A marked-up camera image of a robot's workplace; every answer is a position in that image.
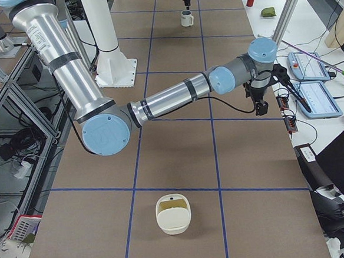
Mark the orange relay board far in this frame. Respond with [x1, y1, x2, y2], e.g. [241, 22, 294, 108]
[276, 95, 290, 111]

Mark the orange relay board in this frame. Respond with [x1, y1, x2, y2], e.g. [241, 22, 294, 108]
[276, 95, 290, 111]
[283, 116, 298, 134]

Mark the near blue teach pendant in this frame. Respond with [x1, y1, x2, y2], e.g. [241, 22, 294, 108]
[293, 80, 343, 119]

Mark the white mug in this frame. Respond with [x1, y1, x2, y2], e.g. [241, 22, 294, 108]
[180, 10, 194, 28]

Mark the green bean bag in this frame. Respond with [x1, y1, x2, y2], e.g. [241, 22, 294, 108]
[261, 7, 276, 18]

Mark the orange relay board near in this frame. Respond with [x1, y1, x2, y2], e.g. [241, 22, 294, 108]
[283, 116, 298, 134]

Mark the white camera pedestal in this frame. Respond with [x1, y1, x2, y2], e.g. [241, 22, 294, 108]
[81, 0, 137, 88]

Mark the green handled reach grabber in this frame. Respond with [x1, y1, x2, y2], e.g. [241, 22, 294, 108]
[282, 40, 344, 76]

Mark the white basket with paper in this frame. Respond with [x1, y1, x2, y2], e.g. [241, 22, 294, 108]
[6, 215, 42, 242]

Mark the aluminium frame post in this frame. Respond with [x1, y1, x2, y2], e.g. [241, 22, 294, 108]
[269, 0, 314, 45]

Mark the blue teach pendant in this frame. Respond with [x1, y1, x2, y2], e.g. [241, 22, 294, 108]
[287, 52, 331, 81]
[293, 80, 343, 119]

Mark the black braided right cable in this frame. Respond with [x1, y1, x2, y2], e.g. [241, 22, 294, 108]
[68, 90, 259, 157]

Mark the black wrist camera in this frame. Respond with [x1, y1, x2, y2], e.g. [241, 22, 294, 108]
[254, 101, 269, 116]

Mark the cream plastic bin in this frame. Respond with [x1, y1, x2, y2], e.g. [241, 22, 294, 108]
[155, 194, 191, 235]

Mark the far blue teach pendant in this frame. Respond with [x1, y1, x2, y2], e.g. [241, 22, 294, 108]
[287, 52, 331, 81]

